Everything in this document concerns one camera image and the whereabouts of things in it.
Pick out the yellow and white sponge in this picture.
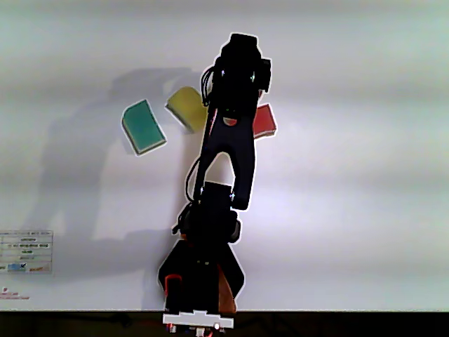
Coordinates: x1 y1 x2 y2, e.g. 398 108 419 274
164 86 210 135

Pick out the red and white sponge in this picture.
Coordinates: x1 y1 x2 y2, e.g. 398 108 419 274
252 103 278 140

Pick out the printed label sticker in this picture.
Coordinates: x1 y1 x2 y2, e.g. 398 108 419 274
0 230 54 275

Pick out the green and white sponge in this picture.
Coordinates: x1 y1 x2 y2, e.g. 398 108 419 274
121 98 168 157

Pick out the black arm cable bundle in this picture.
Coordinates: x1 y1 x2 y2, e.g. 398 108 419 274
199 65 216 107

